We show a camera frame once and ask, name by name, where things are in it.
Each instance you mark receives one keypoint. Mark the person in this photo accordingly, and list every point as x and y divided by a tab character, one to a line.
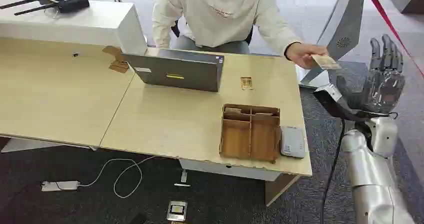
218	17

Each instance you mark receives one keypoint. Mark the grey metal stand panel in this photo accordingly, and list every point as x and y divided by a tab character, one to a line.
346	27

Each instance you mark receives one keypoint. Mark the wooden compartment box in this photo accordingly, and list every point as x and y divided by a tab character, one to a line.
250	134

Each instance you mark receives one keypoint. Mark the white cabinet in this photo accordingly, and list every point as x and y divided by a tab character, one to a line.
82	25

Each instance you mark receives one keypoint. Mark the metal floor socket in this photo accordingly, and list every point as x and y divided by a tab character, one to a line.
177	211

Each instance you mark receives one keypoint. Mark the wooden desk leg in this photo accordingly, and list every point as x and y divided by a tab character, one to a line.
280	187

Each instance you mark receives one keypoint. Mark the person's left hand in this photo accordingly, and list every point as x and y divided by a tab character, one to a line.
299	54

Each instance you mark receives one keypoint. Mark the small white floor bracket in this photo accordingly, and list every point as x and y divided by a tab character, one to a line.
183	179

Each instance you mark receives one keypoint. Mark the white power adapter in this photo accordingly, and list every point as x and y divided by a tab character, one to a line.
59	185

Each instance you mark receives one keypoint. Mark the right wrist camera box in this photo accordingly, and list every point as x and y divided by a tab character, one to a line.
329	98

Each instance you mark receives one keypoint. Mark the grey laptop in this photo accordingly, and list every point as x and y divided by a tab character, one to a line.
179	70

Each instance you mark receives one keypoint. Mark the white card reader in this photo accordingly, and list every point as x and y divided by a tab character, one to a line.
292	142

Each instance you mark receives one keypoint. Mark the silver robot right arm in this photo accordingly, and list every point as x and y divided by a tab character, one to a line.
372	172

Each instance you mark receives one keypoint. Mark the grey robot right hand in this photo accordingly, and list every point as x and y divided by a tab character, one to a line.
384	86

